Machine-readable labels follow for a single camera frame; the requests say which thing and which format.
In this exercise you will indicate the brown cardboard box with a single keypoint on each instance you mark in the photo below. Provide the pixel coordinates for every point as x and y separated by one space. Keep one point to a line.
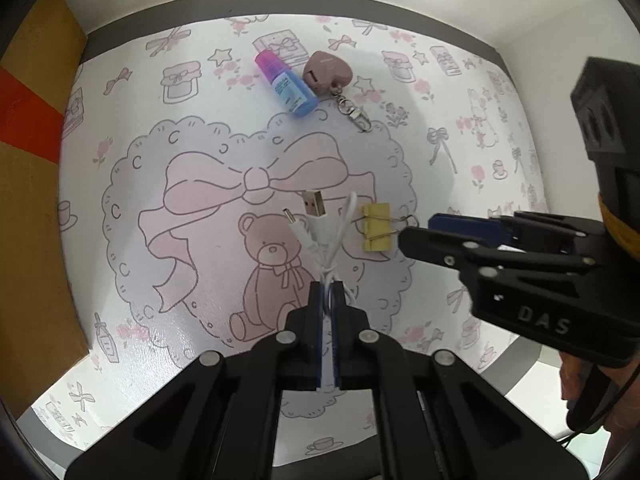
30 220

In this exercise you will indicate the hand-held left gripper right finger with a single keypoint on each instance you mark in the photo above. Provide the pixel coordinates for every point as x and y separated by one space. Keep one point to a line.
340 332

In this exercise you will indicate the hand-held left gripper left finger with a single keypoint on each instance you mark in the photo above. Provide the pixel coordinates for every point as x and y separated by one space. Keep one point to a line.
315 332

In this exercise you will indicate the person's right hand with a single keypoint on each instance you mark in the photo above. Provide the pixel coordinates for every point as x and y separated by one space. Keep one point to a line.
575 375

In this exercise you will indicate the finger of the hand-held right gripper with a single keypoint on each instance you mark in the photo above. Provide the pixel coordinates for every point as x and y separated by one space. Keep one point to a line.
465 224
440 247

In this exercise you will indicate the pink and blue small bottle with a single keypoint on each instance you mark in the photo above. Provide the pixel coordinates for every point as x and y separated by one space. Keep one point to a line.
287 85

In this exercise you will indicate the pink printed table mat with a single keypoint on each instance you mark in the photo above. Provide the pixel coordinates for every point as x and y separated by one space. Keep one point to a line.
175 125

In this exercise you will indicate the yellow binder clip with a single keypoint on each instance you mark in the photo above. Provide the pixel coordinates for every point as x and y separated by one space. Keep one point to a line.
376 230

